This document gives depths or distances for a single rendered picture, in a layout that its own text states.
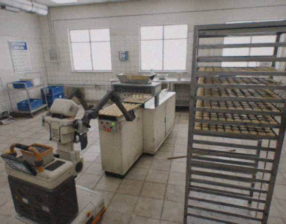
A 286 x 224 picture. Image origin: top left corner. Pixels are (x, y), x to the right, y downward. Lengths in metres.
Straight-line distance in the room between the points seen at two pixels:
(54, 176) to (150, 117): 1.82
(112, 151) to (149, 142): 0.75
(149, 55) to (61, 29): 2.92
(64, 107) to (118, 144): 1.01
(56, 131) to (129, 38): 4.88
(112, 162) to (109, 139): 0.33
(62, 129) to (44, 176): 0.43
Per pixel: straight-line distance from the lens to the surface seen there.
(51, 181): 1.70
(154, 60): 6.38
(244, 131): 1.76
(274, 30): 1.61
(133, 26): 6.45
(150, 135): 3.21
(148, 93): 3.08
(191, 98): 1.57
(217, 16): 6.26
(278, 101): 1.67
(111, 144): 2.71
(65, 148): 2.03
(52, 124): 1.98
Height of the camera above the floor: 1.67
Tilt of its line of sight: 17 degrees down
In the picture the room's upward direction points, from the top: 1 degrees counter-clockwise
